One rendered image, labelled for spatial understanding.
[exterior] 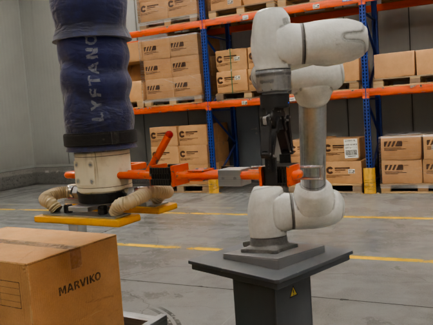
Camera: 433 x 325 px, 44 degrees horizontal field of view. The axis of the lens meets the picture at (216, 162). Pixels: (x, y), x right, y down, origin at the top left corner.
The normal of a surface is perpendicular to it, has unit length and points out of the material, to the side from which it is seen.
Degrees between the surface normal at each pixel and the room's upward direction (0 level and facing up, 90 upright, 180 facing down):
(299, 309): 90
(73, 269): 90
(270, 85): 90
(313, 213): 115
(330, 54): 127
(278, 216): 86
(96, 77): 70
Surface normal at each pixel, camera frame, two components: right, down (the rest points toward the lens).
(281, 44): 0.04, 0.11
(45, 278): 0.86, -0.01
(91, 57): 0.26, 0.28
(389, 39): -0.44, 0.11
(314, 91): 0.01, 0.63
